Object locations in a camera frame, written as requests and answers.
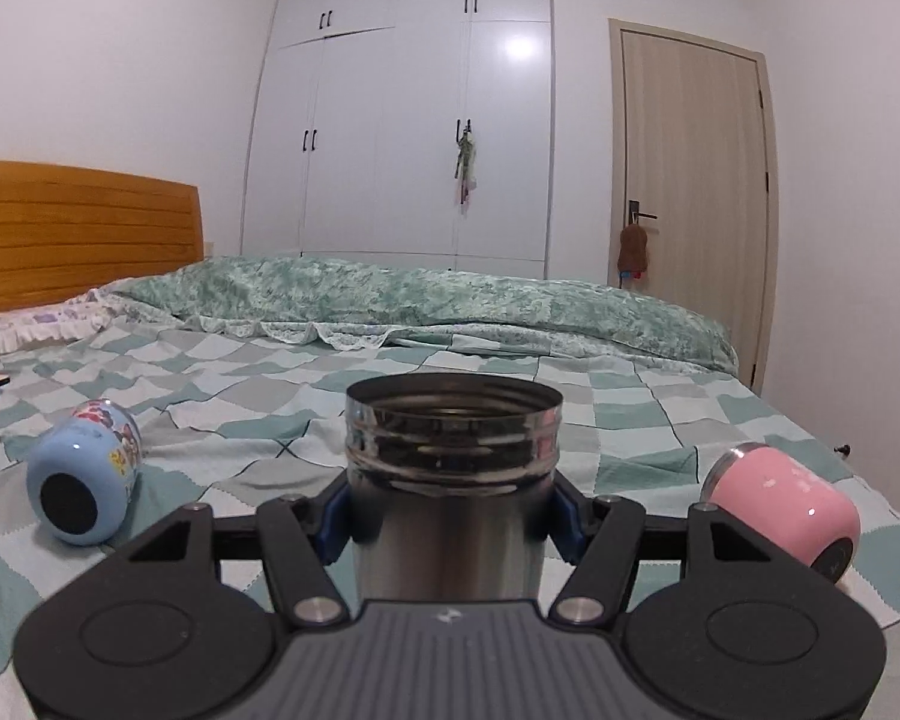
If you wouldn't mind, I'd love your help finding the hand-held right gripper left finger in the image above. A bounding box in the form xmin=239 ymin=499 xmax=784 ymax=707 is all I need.
xmin=127 ymin=478 xmax=350 ymax=626

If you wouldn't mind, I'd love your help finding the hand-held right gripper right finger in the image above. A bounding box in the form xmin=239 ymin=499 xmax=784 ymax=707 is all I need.
xmin=544 ymin=481 xmax=775 ymax=626

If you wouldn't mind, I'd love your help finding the stainless steel cup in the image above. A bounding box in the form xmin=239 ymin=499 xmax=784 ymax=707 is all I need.
xmin=343 ymin=372 xmax=565 ymax=605

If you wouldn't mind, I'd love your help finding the pink cup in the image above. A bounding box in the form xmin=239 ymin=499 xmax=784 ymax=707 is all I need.
xmin=699 ymin=444 xmax=862 ymax=584

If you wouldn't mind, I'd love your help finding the blue cartoon print cup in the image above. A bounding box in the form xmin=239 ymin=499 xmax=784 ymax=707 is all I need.
xmin=27 ymin=399 xmax=145 ymax=547

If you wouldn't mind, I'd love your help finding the checked green bed sheet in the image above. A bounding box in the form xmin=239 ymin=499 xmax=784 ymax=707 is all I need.
xmin=0 ymin=315 xmax=900 ymax=698

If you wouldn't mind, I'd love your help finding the green floral quilt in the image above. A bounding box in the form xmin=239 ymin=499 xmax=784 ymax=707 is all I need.
xmin=105 ymin=255 xmax=740 ymax=371

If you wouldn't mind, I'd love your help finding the brown plush toy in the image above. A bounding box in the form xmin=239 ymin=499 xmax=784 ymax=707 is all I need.
xmin=616 ymin=223 xmax=652 ymax=275

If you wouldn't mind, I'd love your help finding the floral frilled pillow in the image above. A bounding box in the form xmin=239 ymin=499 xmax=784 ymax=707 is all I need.
xmin=0 ymin=289 xmax=121 ymax=358

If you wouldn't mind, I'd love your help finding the wooden door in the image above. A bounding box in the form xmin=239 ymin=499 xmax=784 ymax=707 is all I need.
xmin=607 ymin=18 xmax=779 ymax=395

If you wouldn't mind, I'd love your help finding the green hanging ornament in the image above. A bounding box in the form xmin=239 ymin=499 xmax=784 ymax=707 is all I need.
xmin=453 ymin=132 xmax=481 ymax=206

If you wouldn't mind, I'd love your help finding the wooden headboard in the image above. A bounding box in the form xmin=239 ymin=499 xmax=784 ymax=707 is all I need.
xmin=0 ymin=159 xmax=203 ymax=313

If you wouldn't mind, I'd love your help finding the white wardrobe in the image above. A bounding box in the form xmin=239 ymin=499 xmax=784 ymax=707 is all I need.
xmin=241 ymin=0 xmax=556 ymax=280

